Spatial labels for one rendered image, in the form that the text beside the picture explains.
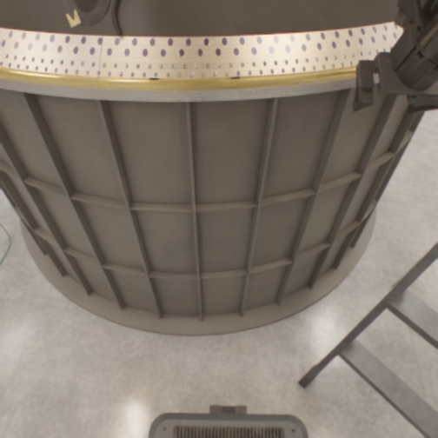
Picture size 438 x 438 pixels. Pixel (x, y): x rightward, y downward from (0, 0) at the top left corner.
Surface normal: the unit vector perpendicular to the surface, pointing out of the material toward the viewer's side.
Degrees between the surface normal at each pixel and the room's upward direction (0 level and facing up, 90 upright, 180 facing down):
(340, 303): 0
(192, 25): 62
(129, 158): 90
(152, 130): 90
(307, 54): 43
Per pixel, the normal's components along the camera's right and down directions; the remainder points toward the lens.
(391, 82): 0.00, -0.20
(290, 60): 0.18, 0.02
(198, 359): 0.01, -0.66
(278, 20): 0.22, 0.34
